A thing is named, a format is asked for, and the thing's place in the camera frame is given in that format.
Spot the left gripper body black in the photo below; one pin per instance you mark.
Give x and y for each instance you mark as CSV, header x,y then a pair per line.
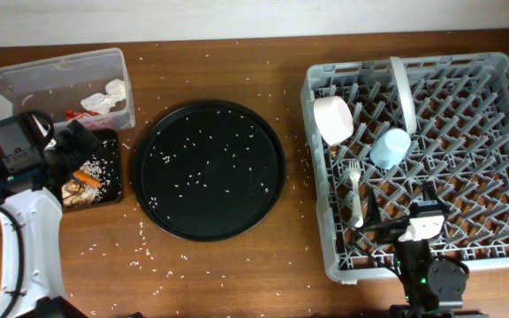
x,y
69,149

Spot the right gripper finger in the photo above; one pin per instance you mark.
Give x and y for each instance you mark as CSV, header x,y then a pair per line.
x,y
429,194
373,217

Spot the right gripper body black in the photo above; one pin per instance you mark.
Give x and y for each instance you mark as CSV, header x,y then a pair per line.
x,y
391,231

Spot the red snack wrapper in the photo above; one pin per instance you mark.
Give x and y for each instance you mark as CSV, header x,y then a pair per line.
x,y
71,115

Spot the orange carrot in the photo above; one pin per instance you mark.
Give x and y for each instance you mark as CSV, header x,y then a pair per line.
x,y
86,179

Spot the white plastic fork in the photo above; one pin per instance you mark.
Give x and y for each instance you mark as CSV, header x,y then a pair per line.
x,y
357,219

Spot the light blue cup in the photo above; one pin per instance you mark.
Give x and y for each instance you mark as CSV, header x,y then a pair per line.
x,y
390,148

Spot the white napkin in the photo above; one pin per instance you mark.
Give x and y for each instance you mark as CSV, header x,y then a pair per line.
x,y
102,103

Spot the pink bowl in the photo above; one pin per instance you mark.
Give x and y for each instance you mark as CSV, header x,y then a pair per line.
x,y
333,119

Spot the grey plate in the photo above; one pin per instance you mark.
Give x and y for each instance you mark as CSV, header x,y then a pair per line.
x,y
406,100

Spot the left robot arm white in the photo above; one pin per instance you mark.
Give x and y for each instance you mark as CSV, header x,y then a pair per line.
x,y
30,215

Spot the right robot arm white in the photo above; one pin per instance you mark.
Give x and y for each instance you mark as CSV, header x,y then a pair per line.
x,y
433,285

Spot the grey dishwasher rack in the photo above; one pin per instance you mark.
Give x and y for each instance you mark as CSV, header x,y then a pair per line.
x,y
461,147

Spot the black rectangular tray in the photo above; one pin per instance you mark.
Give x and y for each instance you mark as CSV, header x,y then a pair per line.
x,y
109,155

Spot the rice and food pile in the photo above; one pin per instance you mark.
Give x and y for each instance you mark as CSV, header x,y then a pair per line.
x,y
89,195

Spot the brown food scrap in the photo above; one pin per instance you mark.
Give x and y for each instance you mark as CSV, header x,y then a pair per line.
x,y
71,188

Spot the clear plastic bin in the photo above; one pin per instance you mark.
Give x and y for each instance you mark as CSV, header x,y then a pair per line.
x,y
57,84

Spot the round black tray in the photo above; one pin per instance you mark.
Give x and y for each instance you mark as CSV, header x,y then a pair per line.
x,y
209,171

